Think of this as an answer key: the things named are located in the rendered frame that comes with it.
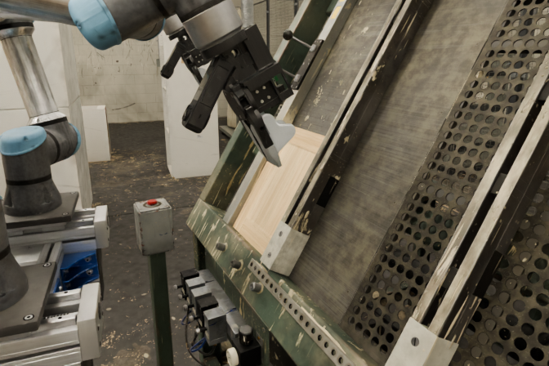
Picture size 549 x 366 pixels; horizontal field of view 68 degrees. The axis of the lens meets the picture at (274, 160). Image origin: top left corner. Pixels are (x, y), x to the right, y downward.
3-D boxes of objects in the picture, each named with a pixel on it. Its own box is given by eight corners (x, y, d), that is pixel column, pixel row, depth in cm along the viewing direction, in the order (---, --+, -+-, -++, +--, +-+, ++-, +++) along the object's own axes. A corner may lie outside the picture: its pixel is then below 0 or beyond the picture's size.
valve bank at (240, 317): (170, 316, 146) (166, 255, 140) (208, 305, 152) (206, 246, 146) (219, 426, 103) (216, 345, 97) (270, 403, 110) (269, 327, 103)
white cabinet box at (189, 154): (167, 166, 545) (155, 2, 492) (210, 162, 564) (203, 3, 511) (171, 179, 490) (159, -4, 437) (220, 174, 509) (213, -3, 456)
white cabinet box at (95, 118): (69, 156, 596) (62, 106, 577) (111, 153, 615) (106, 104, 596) (64, 163, 555) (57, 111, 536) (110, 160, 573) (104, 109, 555)
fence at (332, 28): (231, 222, 149) (222, 219, 147) (352, -6, 151) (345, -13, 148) (236, 228, 145) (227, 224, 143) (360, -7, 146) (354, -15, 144)
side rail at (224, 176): (220, 206, 173) (198, 197, 168) (341, -21, 175) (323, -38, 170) (225, 211, 168) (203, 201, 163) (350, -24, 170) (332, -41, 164)
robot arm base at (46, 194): (-3, 219, 112) (-10, 185, 110) (11, 201, 126) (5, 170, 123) (58, 212, 117) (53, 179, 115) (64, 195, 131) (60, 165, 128)
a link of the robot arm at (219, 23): (186, 21, 52) (178, 25, 60) (204, 54, 54) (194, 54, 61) (236, -6, 54) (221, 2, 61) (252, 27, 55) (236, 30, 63)
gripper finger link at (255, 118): (277, 145, 60) (249, 93, 57) (269, 151, 60) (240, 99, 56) (266, 140, 64) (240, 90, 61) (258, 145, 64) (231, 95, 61)
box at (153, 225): (136, 245, 160) (132, 202, 156) (167, 238, 166) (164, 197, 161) (142, 258, 150) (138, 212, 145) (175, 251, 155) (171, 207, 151)
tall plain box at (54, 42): (28, 212, 390) (-5, 18, 344) (95, 204, 409) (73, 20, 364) (2, 255, 308) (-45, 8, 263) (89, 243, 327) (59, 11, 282)
